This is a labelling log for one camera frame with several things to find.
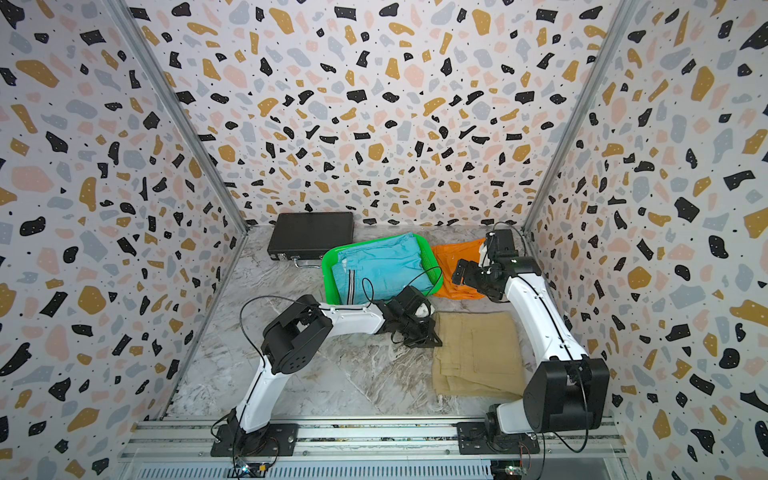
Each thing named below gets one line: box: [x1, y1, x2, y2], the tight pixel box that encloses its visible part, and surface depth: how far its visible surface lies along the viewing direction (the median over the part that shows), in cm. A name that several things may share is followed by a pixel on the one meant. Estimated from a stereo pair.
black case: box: [267, 212, 354, 268], surface depth 112 cm
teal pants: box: [331, 232, 434, 305], surface depth 105 cm
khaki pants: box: [433, 311, 525, 399], surface depth 87 cm
